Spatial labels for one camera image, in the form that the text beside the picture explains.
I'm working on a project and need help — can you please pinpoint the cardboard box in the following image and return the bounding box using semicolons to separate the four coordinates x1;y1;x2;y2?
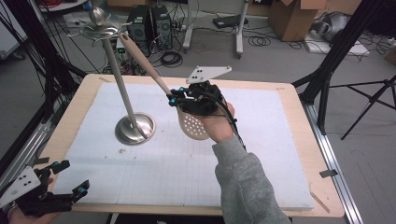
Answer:
268;0;327;43

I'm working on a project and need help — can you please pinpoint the metal utensil stand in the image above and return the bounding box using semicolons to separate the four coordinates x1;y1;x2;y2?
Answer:
66;7;157;147

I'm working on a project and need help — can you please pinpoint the white stand leg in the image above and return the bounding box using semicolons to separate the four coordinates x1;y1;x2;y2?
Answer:
182;0;195;53
234;0;250;59

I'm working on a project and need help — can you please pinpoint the black flat device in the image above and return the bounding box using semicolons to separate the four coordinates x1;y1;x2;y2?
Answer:
212;14;249;30

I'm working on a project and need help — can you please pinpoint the person's right hand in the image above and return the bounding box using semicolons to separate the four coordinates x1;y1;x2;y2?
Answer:
199;102;237;145

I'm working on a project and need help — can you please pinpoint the black frame post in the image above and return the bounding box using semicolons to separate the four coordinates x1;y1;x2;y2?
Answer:
291;0;388;136
0;0;89;123

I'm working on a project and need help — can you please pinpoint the black tape piece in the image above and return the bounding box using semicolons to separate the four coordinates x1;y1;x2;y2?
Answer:
318;168;339;179
32;156;51;166

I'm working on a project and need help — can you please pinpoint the aluminium rail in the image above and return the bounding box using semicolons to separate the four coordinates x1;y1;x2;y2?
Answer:
301;102;364;224
0;120;53;191

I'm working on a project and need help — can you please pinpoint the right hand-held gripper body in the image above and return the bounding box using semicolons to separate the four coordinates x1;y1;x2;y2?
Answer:
178;64;233;117

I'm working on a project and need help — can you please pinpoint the long beige tape strip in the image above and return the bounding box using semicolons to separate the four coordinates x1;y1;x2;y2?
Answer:
309;189;332;215

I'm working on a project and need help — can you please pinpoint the thin black cable coil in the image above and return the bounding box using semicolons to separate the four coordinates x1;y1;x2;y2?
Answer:
247;35;272;48

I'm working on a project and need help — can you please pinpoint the person's left hand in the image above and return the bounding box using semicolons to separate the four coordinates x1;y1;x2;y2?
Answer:
8;176;61;224

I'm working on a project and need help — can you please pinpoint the black tripod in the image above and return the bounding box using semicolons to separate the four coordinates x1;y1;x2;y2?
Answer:
329;74;396;141

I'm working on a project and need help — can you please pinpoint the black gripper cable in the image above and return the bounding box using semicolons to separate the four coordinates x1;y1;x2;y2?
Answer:
205;91;248;152

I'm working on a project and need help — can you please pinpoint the grey bag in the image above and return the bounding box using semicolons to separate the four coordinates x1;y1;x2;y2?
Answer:
311;11;352;43

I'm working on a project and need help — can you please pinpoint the white grid mat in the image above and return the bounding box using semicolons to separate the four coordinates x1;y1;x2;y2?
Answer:
50;82;316;210

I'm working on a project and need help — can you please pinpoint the white round table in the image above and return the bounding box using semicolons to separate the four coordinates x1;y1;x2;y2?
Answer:
38;0;89;13

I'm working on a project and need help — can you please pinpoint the beige slotted spoon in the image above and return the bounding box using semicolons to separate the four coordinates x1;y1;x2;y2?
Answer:
119;32;212;142

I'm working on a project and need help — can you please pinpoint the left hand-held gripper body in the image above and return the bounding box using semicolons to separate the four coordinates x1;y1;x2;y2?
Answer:
0;165;76;218

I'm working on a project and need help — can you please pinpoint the thick black cable coil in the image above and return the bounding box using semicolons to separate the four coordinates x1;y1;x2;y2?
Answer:
160;50;184;69

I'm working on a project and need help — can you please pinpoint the white flat board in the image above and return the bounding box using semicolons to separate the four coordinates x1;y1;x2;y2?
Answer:
304;38;371;57

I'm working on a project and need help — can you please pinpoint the black computer tower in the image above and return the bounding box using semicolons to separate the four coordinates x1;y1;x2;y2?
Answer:
150;5;174;51
126;5;154;58

